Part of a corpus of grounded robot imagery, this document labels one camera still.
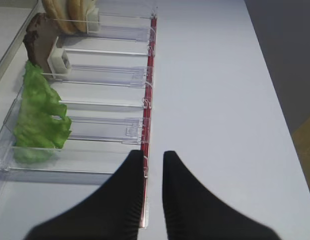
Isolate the clear right dispenser rack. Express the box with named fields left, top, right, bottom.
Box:
left=0, top=0, right=156, bottom=240

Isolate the bun half in rack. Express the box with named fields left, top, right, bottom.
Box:
left=42, top=0, right=77, bottom=35
left=67, top=0, right=97, bottom=33

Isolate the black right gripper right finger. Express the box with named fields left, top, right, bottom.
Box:
left=162, top=151, right=280, bottom=240

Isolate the upright meat patty in rack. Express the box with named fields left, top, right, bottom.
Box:
left=23, top=12, right=62, bottom=80

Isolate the white pusher block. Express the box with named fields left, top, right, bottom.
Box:
left=47, top=36, right=72, bottom=80

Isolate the right bun half in rack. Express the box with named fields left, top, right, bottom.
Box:
left=67, top=0, right=97, bottom=33

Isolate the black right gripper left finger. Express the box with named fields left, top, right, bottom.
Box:
left=25, top=150, right=145, bottom=240

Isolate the left bun half in rack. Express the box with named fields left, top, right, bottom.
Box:
left=42, top=0, right=77, bottom=35

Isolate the lettuce leaf in rack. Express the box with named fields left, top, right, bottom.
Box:
left=13, top=60, right=72, bottom=164

